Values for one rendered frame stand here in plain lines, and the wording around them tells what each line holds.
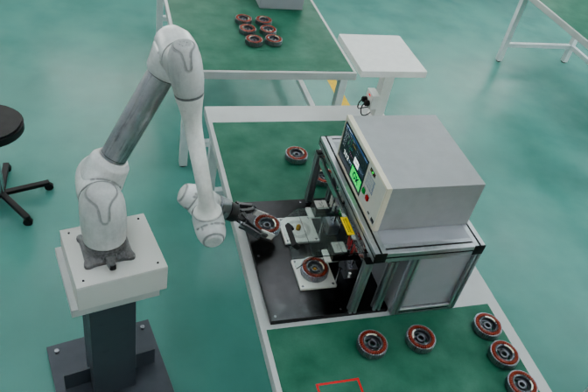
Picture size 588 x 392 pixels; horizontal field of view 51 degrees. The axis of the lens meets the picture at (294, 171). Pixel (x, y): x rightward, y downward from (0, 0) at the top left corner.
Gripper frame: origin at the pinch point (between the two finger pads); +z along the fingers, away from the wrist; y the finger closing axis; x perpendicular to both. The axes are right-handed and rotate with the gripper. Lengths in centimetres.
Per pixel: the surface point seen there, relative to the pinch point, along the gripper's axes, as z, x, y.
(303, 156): 30, 10, -51
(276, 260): 5.5, -5.3, 12.9
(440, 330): 56, 21, 53
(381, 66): 41, 65, -66
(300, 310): 8.6, -3.7, 38.3
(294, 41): 56, 22, -174
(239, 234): -3.5, -12.9, -5.2
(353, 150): 4.5, 49.0, 2.4
